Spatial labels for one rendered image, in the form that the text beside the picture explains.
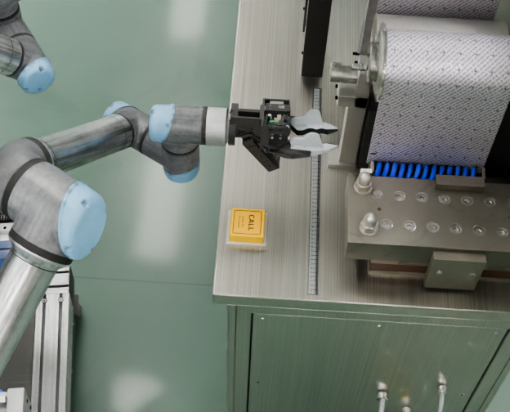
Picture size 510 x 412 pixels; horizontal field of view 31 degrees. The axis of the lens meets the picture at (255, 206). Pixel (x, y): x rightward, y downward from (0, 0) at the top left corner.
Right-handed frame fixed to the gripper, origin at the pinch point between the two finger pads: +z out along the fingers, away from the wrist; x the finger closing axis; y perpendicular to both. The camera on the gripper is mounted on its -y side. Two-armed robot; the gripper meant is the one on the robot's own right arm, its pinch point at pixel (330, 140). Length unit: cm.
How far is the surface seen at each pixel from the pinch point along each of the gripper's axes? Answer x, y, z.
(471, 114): -0.4, 10.5, 25.5
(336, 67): 8.9, 11.1, 0.0
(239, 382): -24, -62, -15
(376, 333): -24.8, -32.4, 12.8
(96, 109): 96, -107, -72
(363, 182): -8.0, -2.7, 6.6
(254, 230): -11.2, -16.7, -13.9
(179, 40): 131, -106, -46
